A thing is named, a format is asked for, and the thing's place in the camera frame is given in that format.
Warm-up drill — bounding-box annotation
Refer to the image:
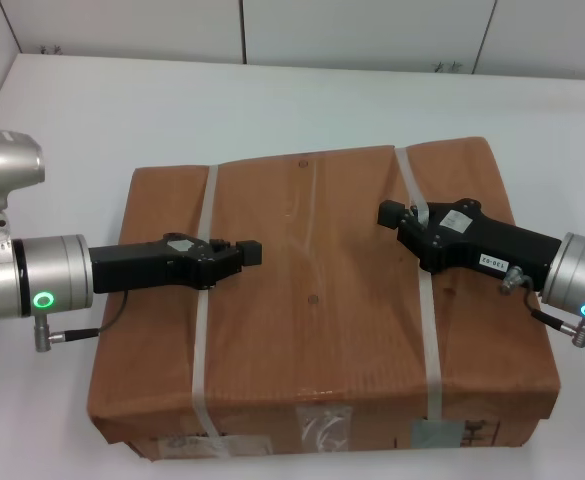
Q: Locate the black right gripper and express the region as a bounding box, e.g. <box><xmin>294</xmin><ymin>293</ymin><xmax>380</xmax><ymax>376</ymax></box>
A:
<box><xmin>376</xmin><ymin>197</ymin><xmax>563</xmax><ymax>293</ymax></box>

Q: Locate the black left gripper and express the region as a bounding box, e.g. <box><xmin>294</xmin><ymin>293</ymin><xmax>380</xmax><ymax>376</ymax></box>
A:
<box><xmin>90</xmin><ymin>231</ymin><xmax>265</xmax><ymax>295</ymax></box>

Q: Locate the brown cardboard box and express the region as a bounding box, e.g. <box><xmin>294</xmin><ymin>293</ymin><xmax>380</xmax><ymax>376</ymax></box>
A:
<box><xmin>85</xmin><ymin>135</ymin><xmax>562</xmax><ymax>457</ymax></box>

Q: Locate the grey box label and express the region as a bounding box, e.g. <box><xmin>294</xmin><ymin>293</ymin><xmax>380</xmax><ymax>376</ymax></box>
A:
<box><xmin>411</xmin><ymin>418</ymin><xmax>466</xmax><ymax>451</ymax></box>

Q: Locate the clear tape patch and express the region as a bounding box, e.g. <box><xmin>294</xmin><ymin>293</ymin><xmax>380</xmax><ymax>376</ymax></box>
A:
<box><xmin>294</xmin><ymin>404</ymin><xmax>356</xmax><ymax>454</ymax></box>

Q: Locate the white plastic packing strap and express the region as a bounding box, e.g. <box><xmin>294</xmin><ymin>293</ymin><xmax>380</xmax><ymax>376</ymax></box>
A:
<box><xmin>394</xmin><ymin>144</ymin><xmax>446</xmax><ymax>421</ymax></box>
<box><xmin>190</xmin><ymin>162</ymin><xmax>223</xmax><ymax>441</ymax></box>

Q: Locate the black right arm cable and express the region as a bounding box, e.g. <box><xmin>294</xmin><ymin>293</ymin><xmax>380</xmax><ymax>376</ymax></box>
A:
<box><xmin>499</xmin><ymin>266</ymin><xmax>585</xmax><ymax>347</ymax></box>

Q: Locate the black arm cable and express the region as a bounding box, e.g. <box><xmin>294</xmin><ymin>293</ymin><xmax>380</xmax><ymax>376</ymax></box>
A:
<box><xmin>499</xmin><ymin>266</ymin><xmax>585</xmax><ymax>347</ymax></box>
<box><xmin>32</xmin><ymin>291</ymin><xmax>132</xmax><ymax>354</ymax></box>

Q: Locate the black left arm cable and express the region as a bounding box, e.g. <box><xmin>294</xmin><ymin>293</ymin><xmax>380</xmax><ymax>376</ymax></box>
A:
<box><xmin>32</xmin><ymin>291</ymin><xmax>132</xmax><ymax>354</ymax></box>

